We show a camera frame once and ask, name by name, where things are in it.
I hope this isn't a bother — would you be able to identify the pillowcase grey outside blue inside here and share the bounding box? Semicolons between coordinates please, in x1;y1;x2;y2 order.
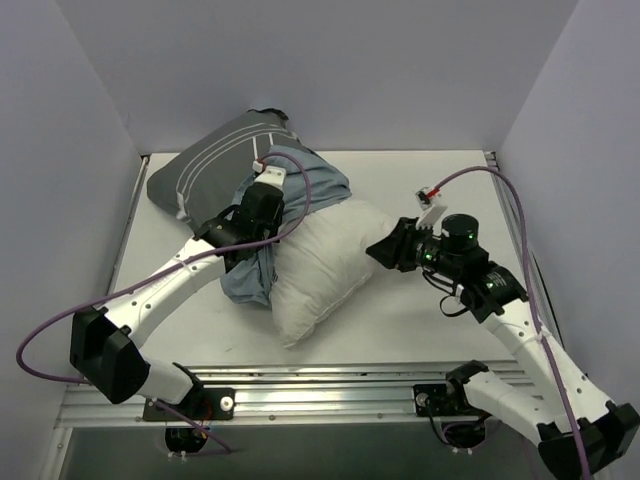
146;108;352;307

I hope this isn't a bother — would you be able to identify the white pillow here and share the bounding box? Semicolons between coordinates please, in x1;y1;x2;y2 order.
270;198;395;348

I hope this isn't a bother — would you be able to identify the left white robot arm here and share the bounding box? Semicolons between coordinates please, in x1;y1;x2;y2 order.
70;182;284;419

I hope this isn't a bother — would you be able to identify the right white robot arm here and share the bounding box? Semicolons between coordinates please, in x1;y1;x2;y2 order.
366;214;639;479

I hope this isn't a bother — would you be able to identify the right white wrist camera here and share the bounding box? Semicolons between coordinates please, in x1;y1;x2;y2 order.
415;187;447;230

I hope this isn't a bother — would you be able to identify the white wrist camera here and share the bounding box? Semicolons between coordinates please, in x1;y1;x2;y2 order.
415;187;447;230
252;160;287;191

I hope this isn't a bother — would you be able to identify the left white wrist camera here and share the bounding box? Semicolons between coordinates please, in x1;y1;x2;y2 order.
252;160;287;191

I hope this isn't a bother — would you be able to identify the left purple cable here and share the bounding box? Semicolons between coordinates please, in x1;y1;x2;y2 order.
16;152;314;457

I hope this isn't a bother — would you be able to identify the purple cable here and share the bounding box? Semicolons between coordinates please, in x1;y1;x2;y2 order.
429;166;591;480
16;152;314;457

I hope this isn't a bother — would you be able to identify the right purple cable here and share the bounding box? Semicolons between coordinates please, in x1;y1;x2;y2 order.
429;166;591;480

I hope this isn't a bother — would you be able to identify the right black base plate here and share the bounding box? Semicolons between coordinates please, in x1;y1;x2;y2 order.
412;383;490;417

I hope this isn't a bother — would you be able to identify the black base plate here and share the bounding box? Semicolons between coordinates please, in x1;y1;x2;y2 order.
142;387;236;422
412;383;490;417

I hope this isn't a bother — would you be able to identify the aluminium rail frame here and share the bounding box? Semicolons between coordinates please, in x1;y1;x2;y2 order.
49;151;601;480

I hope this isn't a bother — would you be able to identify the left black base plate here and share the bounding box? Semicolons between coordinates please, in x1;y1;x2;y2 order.
142;387;236;422

